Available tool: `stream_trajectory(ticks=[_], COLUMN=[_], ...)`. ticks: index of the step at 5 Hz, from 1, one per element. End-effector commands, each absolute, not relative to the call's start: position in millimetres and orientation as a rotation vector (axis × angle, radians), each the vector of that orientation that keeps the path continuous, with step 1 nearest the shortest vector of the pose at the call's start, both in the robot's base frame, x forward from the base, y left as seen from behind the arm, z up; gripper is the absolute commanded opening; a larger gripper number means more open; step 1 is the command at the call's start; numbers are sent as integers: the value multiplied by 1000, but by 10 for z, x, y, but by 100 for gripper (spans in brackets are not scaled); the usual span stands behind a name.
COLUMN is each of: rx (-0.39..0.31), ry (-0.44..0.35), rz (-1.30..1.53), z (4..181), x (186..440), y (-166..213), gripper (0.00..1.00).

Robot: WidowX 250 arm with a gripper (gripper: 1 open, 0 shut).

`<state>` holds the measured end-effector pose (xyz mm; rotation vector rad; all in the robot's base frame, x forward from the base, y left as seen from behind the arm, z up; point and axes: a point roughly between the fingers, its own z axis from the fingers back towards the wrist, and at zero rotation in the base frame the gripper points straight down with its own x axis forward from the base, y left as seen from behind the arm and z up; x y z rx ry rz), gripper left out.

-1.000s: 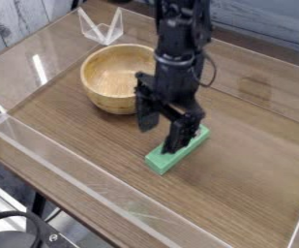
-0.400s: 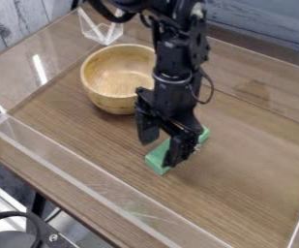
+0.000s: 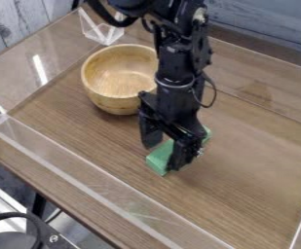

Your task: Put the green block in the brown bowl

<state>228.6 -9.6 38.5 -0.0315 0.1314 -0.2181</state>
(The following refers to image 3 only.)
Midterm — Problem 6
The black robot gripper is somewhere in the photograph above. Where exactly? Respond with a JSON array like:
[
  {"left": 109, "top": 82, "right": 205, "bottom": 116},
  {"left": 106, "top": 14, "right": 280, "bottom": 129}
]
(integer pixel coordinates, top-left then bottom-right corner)
[{"left": 138, "top": 79, "right": 205, "bottom": 171}]

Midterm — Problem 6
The green rectangular block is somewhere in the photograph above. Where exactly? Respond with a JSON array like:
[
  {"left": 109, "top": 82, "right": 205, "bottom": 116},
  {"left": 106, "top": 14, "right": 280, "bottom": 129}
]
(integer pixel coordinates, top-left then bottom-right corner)
[{"left": 146, "top": 125, "right": 213, "bottom": 176}]

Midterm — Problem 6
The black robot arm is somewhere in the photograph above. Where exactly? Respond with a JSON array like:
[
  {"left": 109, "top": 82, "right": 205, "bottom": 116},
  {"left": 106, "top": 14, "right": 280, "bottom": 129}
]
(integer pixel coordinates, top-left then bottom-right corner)
[{"left": 88, "top": 0, "right": 215, "bottom": 172}]

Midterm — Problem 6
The light wooden bowl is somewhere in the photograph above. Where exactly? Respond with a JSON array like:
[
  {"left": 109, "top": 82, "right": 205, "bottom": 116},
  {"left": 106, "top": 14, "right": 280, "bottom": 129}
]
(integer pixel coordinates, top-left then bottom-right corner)
[{"left": 81, "top": 44, "right": 159, "bottom": 116}]

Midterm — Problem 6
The black metal table leg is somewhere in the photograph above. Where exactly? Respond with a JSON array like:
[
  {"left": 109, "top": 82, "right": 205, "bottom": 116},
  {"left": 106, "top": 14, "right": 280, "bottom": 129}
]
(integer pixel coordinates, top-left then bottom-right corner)
[{"left": 32, "top": 194, "right": 48, "bottom": 218}]

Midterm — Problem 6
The clear acrylic corner bracket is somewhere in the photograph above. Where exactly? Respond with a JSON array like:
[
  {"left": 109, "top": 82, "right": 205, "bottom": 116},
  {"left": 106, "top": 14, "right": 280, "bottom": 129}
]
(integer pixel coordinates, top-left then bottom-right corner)
[{"left": 78, "top": 8, "right": 125, "bottom": 46}]

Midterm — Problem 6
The metal bracket with screw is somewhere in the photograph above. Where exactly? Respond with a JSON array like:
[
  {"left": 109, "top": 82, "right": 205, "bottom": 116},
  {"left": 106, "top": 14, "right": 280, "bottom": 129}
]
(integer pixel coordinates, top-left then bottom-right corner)
[{"left": 41, "top": 225, "right": 80, "bottom": 249}]

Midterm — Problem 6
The clear acrylic tray wall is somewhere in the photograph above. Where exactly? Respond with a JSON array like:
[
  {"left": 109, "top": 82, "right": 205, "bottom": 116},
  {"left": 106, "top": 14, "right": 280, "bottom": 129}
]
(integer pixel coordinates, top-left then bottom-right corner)
[{"left": 0, "top": 13, "right": 301, "bottom": 249}]

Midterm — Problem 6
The black cable loop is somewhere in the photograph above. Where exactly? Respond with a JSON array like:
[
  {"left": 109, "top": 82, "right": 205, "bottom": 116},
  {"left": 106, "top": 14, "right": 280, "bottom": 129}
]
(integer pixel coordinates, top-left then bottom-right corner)
[{"left": 0, "top": 211, "right": 45, "bottom": 249}]

